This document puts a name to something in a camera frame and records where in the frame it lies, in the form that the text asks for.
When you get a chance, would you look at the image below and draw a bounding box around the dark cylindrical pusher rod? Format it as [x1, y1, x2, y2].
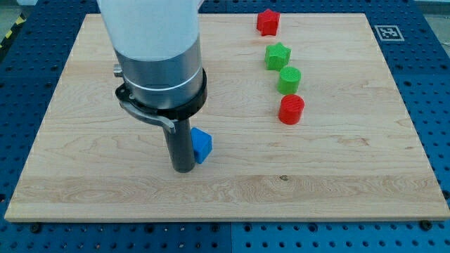
[163, 119, 195, 173]

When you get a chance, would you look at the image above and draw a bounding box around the blue cube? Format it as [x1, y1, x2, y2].
[191, 127, 212, 164]

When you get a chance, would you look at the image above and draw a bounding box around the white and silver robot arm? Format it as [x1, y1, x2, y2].
[98, 0, 207, 173]

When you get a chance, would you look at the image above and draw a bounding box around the red cylinder block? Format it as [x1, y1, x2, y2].
[278, 94, 305, 125]

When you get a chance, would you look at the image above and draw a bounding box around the green cylinder block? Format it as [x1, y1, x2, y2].
[277, 66, 302, 95]

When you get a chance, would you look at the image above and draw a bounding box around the wooden board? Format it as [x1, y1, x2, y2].
[5, 13, 449, 223]

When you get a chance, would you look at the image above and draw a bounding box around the green star block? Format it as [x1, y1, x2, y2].
[264, 42, 291, 71]

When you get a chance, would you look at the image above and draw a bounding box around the red star block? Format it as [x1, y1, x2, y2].
[257, 8, 281, 37]

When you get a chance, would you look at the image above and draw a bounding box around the white fiducial marker tag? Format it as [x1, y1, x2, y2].
[375, 25, 404, 41]

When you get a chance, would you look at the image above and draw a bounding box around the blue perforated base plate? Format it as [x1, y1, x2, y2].
[1, 0, 449, 252]

